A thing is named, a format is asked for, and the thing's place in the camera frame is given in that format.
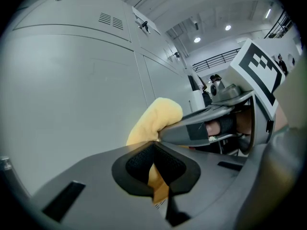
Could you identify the grey fisheye camera module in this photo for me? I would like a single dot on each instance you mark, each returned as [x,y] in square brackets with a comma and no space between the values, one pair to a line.
[216,90]

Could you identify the yellow cloth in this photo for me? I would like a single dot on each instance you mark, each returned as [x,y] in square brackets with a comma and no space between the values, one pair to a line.
[156,118]

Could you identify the grey metal cabinet door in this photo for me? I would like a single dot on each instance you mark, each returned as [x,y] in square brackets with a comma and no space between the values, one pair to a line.
[72,92]

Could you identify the round ceiling light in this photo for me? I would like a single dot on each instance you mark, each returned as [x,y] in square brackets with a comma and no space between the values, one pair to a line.
[227,27]
[197,39]

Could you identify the white paper notice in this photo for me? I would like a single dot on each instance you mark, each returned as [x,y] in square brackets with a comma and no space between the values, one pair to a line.
[140,14]

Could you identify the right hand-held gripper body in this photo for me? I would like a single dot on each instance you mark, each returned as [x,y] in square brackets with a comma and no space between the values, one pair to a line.
[259,75]

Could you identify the person's right hand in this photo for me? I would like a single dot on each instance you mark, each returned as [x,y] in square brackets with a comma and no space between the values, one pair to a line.
[243,123]

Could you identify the grey metal locker cabinet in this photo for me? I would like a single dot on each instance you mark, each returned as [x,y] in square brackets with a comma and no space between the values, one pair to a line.
[72,15]

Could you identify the black metal railing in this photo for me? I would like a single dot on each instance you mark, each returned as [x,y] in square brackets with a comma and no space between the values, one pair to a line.
[216,56]

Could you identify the tube ceiling light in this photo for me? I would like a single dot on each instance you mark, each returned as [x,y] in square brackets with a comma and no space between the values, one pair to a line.
[268,12]

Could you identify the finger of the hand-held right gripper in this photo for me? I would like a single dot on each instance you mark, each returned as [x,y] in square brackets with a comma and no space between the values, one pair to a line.
[211,112]
[180,134]

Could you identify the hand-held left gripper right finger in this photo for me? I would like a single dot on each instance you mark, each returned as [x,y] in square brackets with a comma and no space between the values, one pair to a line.
[211,176]

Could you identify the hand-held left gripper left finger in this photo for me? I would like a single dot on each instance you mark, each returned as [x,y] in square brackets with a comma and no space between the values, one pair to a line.
[96,181]

